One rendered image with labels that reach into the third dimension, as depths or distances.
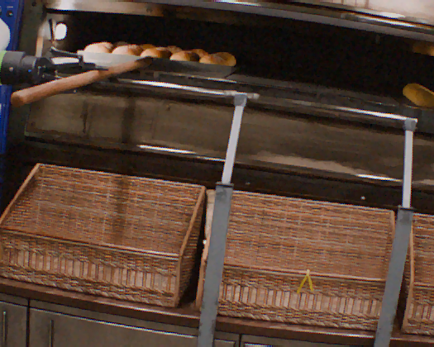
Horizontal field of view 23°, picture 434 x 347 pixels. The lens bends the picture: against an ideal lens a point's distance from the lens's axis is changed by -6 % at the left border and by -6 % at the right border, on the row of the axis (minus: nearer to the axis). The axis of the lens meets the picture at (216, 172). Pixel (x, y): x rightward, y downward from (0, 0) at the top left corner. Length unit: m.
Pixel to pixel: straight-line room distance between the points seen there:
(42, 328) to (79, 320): 0.12
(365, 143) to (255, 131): 0.35
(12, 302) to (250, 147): 0.92
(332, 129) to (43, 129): 0.91
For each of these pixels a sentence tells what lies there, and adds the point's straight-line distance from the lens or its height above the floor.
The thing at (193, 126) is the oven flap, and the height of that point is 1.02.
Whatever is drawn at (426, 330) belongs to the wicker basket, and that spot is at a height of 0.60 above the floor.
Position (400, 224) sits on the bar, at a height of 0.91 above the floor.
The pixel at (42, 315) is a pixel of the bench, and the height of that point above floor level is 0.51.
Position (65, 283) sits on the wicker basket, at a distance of 3.02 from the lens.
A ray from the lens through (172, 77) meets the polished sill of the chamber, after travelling 3.38.
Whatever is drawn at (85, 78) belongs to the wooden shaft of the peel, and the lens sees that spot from 2.60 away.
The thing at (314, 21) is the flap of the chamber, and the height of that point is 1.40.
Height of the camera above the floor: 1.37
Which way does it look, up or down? 8 degrees down
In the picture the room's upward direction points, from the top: 7 degrees clockwise
